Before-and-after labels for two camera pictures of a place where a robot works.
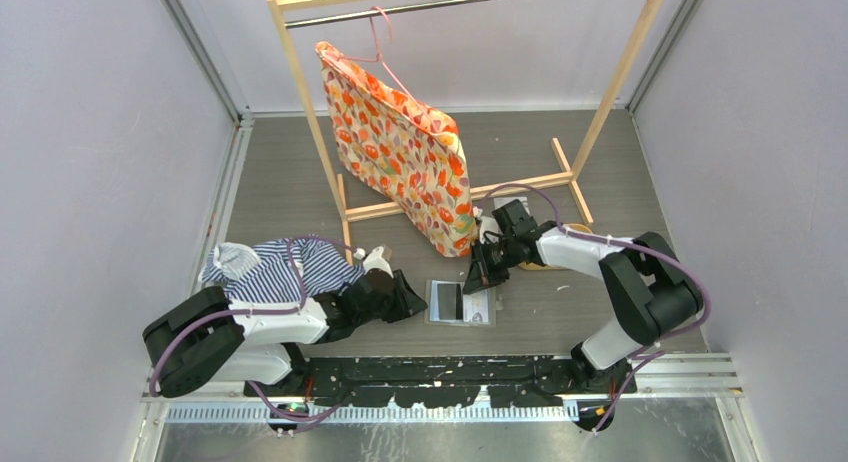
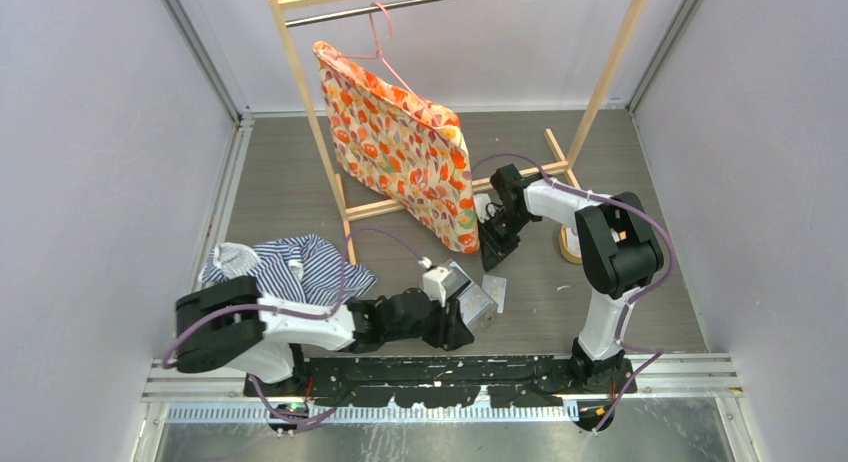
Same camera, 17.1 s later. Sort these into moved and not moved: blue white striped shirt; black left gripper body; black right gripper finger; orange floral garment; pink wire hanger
Moved: black left gripper body; black right gripper finger
Not moved: orange floral garment; pink wire hanger; blue white striped shirt
